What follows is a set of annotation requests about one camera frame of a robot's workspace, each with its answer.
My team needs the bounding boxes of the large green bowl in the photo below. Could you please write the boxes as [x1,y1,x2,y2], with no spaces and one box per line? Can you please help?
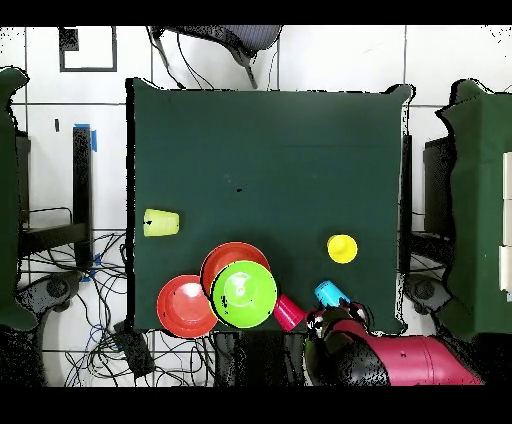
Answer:
[210,260,279,330]

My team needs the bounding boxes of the opaque yellow cup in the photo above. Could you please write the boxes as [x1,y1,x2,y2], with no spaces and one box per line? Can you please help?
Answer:
[326,234,359,265]

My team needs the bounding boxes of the orange bowl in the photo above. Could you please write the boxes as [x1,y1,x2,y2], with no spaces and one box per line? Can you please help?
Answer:
[156,274,220,340]
[199,241,272,299]

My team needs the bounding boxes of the red cup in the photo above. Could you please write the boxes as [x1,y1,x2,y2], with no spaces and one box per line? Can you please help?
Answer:
[273,293,309,333]

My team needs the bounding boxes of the light blue cup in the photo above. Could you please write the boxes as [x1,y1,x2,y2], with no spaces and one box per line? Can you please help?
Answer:
[314,279,352,309]

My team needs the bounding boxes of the dark green tablecloth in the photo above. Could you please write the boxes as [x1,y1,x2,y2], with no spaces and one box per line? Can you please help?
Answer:
[126,77,413,335]

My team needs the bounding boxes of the translucent yellow cup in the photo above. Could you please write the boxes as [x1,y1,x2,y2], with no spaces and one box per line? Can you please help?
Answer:
[143,208,181,238]

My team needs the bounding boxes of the black power strip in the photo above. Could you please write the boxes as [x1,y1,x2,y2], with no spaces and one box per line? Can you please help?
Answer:
[112,321,156,379]

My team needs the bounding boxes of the green table cloth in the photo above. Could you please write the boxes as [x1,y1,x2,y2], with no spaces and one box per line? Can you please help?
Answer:
[435,77,512,341]
[0,66,39,331]

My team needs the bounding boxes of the blue tape strip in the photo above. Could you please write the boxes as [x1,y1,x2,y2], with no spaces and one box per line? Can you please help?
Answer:
[79,252,102,284]
[73,122,98,153]

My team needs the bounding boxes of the black chair base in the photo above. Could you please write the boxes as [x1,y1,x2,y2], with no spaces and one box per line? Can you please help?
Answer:
[17,270,86,325]

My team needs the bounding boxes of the grey office chair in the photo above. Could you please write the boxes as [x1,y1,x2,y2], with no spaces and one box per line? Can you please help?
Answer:
[149,25,284,90]

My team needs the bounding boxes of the floor cable bundle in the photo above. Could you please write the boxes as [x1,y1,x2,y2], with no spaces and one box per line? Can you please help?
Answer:
[23,229,217,387]

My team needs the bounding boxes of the black square frame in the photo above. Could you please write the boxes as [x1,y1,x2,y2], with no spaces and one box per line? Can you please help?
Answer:
[58,25,118,74]

